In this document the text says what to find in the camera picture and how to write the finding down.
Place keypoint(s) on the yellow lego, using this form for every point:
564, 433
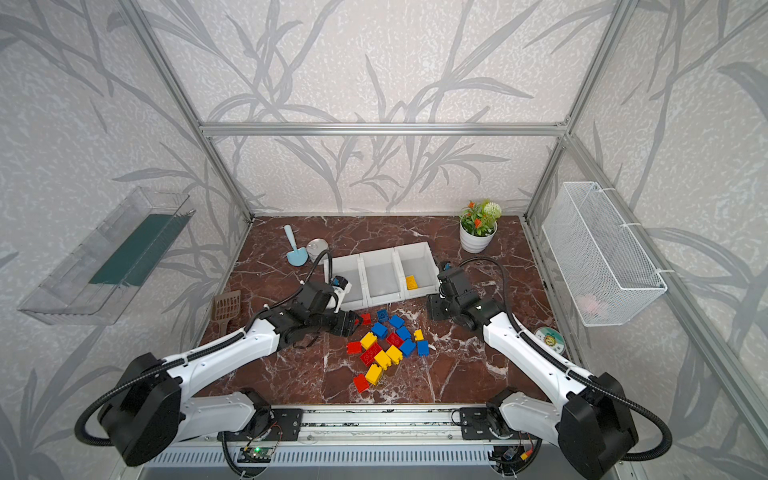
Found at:
411, 283

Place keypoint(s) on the white wire basket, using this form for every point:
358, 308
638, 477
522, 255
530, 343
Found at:
609, 275

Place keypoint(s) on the silver tin can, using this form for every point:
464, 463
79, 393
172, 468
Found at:
315, 247

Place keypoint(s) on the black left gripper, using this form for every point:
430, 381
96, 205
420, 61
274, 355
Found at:
346, 323

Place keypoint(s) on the yellow lego brick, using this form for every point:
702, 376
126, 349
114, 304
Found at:
368, 340
374, 374

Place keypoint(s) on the light blue scoop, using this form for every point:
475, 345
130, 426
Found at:
297, 256

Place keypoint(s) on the white plant pot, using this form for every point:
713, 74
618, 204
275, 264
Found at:
476, 244

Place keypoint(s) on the green tape roll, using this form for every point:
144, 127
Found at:
552, 338

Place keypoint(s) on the white middle bin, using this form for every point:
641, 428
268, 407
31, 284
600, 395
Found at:
383, 282

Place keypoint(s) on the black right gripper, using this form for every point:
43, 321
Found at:
438, 306

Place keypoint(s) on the white right bin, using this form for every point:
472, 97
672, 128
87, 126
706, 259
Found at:
417, 260

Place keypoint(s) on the long red lego brick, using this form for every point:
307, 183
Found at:
368, 356

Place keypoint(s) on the red lego brick front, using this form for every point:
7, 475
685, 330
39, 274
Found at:
361, 383

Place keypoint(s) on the yellow lego brick front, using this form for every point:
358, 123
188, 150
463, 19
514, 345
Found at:
374, 374

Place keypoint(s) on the brown slotted scoop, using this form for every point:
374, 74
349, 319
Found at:
226, 306

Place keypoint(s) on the blue lego brick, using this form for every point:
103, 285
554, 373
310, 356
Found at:
380, 330
422, 348

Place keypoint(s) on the white bin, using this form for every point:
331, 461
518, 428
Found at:
417, 260
350, 268
383, 282

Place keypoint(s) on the white left bin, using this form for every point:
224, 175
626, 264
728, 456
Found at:
350, 268

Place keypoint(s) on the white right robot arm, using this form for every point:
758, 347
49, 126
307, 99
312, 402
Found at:
585, 416

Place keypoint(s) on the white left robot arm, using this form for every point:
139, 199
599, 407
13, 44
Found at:
153, 404

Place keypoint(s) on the green artificial plant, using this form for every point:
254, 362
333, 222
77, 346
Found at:
480, 219

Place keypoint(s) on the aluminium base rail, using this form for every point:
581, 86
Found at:
362, 436

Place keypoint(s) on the clear wall shelf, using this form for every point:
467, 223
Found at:
95, 283

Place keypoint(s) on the small red lego brick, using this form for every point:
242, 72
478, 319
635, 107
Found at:
354, 348

